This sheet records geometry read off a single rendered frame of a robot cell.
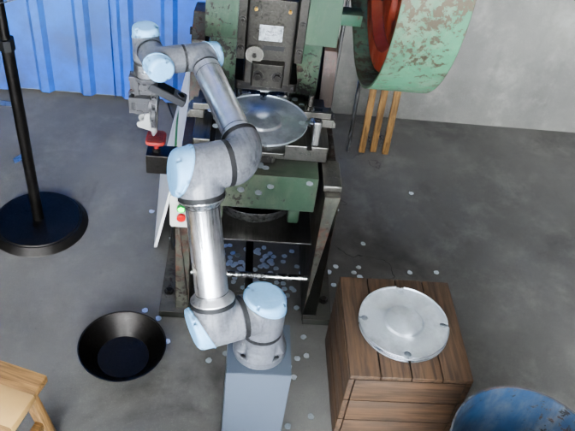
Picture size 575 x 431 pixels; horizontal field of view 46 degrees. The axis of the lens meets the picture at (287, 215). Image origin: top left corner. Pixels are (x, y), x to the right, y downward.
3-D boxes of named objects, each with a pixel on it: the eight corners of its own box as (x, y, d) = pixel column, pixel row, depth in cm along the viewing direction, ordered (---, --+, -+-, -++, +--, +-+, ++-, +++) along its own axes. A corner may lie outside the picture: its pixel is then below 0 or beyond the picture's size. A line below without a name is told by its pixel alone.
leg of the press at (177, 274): (189, 318, 256) (192, 118, 196) (158, 316, 255) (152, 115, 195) (206, 167, 324) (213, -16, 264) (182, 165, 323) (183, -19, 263)
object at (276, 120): (309, 150, 211) (309, 148, 210) (215, 143, 208) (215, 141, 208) (305, 99, 232) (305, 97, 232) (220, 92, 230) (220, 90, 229)
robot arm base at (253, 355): (286, 371, 189) (290, 349, 182) (231, 369, 188) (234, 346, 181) (285, 327, 200) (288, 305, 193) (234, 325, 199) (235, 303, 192)
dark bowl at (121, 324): (161, 395, 230) (161, 383, 226) (70, 391, 228) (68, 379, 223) (170, 325, 252) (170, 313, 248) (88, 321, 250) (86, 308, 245)
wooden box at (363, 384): (444, 440, 229) (474, 380, 205) (332, 437, 225) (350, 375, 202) (423, 344, 258) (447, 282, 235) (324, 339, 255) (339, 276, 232)
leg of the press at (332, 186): (330, 326, 261) (376, 132, 201) (300, 324, 260) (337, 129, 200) (317, 174, 329) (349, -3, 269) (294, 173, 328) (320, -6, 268)
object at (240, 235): (311, 245, 248) (311, 244, 248) (192, 237, 245) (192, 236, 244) (306, 173, 279) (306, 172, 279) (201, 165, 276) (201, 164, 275)
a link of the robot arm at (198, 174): (252, 346, 178) (235, 144, 158) (198, 362, 172) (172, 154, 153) (237, 326, 188) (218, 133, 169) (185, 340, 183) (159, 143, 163)
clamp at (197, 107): (236, 121, 232) (238, 94, 225) (186, 116, 230) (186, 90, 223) (237, 110, 236) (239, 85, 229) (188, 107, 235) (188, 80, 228)
